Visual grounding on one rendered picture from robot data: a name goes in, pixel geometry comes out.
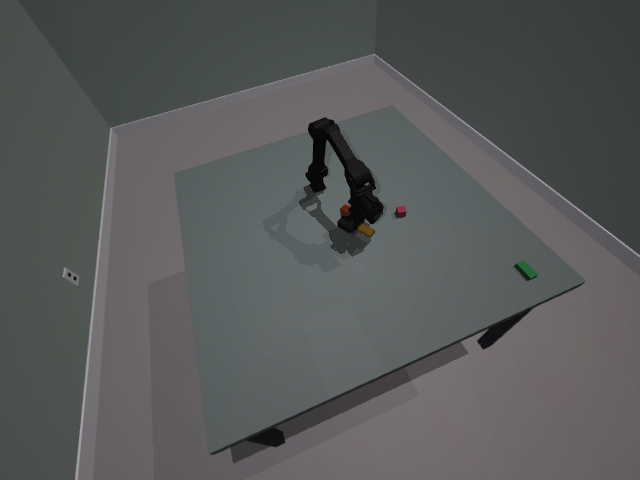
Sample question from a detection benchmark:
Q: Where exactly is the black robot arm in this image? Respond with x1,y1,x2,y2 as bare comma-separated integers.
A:
305,117,383,224

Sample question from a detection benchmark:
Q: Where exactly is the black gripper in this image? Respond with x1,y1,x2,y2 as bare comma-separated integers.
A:
337,199,365,233

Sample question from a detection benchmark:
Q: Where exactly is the green rectangular block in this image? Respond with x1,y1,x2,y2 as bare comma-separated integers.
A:
515,260,539,281

